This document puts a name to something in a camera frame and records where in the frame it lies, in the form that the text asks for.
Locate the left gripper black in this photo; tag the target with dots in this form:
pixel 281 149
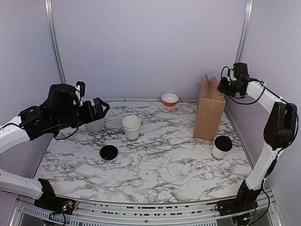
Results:
pixel 99 113

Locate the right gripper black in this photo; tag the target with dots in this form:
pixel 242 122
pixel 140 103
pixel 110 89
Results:
pixel 221 87

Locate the brown paper bag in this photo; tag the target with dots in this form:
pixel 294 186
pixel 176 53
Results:
pixel 210 107

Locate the black plastic cup lid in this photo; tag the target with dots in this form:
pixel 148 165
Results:
pixel 223 143

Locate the white paper cup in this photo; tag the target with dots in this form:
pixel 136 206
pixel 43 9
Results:
pixel 217 154

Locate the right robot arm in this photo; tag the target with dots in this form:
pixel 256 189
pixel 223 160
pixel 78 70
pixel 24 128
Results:
pixel 279 133

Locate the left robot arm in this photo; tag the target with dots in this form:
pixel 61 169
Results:
pixel 11 135

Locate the grey cylindrical canister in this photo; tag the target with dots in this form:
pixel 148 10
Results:
pixel 96 126

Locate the stack of white paper cups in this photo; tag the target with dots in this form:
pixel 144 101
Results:
pixel 131 125

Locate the orange white bowl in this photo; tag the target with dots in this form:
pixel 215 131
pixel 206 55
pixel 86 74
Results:
pixel 169 99

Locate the right aluminium frame post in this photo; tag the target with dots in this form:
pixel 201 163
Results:
pixel 245 30

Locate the aluminium frame post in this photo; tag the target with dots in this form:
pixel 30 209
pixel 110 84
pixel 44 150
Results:
pixel 54 41
pixel 245 30

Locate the front aluminium rail base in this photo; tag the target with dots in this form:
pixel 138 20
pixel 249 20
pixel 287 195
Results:
pixel 93 213

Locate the left aluminium frame post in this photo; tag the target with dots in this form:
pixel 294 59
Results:
pixel 54 41

